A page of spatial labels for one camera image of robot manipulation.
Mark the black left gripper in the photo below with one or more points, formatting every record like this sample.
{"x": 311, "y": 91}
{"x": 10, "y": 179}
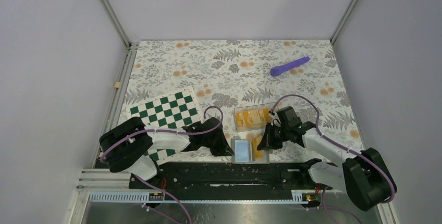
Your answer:
{"x": 223, "y": 149}

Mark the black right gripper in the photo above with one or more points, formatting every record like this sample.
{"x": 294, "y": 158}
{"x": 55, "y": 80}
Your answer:
{"x": 268, "y": 141}

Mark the gold VIP card stack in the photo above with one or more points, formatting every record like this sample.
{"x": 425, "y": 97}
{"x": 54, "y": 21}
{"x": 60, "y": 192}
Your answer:
{"x": 253, "y": 118}

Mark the grey card holder wallet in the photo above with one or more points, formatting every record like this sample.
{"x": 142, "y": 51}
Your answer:
{"x": 243, "y": 150}

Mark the clear acrylic card box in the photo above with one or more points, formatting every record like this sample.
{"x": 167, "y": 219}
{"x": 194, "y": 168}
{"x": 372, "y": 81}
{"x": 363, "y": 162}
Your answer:
{"x": 252, "y": 107}

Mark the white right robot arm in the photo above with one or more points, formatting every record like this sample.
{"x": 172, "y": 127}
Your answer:
{"x": 363, "y": 175}

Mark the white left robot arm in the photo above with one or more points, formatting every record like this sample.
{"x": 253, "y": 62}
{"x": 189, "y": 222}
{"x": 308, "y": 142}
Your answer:
{"x": 124, "y": 147}

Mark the green white chessboard mat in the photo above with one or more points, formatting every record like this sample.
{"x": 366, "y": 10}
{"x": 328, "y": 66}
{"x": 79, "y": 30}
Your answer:
{"x": 171, "y": 110}

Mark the purple cylindrical tool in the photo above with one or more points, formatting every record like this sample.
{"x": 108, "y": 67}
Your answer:
{"x": 278, "y": 70}

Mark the floral patterned table mat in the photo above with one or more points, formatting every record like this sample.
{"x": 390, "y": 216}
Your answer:
{"x": 226, "y": 74}

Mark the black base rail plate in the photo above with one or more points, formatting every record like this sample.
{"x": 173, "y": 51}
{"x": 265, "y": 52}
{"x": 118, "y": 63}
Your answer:
{"x": 228, "y": 182}

